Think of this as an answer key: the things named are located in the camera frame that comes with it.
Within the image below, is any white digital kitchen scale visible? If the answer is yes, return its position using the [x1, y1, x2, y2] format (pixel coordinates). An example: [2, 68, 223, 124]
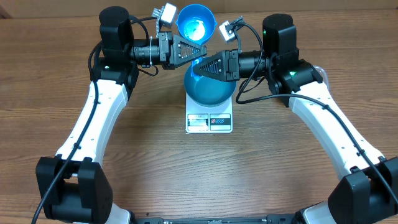
[185, 94, 233, 134]

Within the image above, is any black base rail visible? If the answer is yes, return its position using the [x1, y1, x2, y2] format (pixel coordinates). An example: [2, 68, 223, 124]
[131, 214, 303, 224]

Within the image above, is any blue metal bowl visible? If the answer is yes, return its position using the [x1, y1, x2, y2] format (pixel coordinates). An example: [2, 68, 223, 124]
[184, 57, 237, 107]

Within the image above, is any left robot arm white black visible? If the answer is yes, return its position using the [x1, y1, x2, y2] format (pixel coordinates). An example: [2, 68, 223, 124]
[35, 4, 207, 223]

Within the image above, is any clear plastic bean container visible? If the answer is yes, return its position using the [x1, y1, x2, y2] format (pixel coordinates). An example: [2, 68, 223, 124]
[313, 65, 330, 88]

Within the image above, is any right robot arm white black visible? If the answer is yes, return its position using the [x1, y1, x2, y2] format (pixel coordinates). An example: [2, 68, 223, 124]
[193, 14, 397, 223]

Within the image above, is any blue plastic measuring scoop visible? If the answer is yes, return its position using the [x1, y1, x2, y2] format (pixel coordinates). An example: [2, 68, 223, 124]
[175, 3, 218, 82]

